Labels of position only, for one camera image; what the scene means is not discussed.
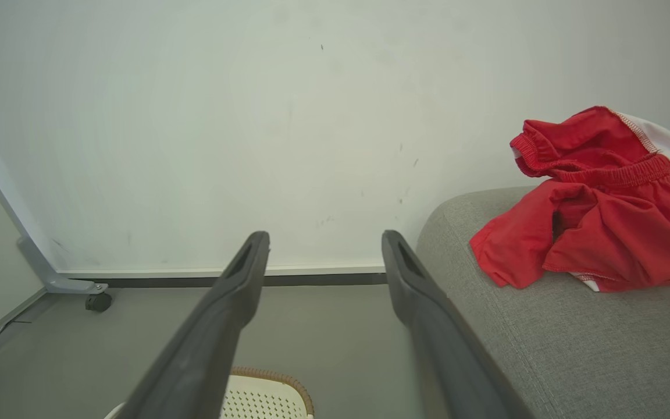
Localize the grey fabric sofa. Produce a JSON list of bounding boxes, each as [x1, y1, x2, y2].
[[415, 186, 670, 419]]

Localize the grey caster leg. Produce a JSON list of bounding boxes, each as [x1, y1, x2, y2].
[[0, 116, 109, 295]]

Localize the red white sports shorts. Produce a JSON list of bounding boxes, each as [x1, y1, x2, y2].
[[469, 105, 670, 293]]

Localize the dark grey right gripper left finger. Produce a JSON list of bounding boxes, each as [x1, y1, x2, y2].
[[115, 231, 271, 419]]

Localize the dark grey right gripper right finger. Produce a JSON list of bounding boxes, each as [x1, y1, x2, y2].
[[381, 229, 537, 419]]

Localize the black caster wheel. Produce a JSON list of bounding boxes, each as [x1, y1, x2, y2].
[[84, 292, 113, 313]]

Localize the white skirting board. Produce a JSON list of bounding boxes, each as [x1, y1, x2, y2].
[[56, 263, 389, 288]]

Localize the white perforated laundry basket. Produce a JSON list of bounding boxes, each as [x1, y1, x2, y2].
[[104, 366, 316, 419]]

